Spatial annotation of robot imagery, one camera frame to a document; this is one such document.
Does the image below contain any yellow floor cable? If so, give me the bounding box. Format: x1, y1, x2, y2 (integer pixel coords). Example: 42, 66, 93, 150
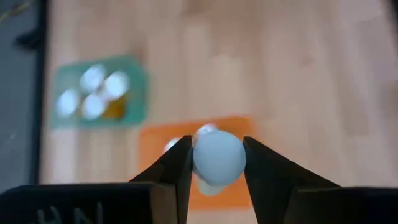
0, 0, 34, 24

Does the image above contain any teal translucent plastic bin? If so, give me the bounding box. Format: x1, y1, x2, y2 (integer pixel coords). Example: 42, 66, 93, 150
49, 55, 149, 129

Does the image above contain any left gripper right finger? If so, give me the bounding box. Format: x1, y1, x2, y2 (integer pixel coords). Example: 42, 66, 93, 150
243, 136, 340, 224

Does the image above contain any orange translucent plastic bin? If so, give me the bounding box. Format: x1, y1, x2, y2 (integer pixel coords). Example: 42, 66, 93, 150
138, 115, 256, 211

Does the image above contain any black table edge frame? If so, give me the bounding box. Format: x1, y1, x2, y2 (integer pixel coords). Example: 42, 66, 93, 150
30, 0, 51, 185

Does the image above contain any slim clear pill bottle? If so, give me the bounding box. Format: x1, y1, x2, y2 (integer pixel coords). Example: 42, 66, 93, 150
164, 136, 183, 153
192, 129, 247, 197
195, 123, 220, 136

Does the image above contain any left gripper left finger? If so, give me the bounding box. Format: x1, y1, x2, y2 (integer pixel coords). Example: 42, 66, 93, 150
129, 135, 193, 224

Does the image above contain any black floor cable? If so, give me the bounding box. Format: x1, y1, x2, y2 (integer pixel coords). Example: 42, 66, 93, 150
14, 30, 41, 52

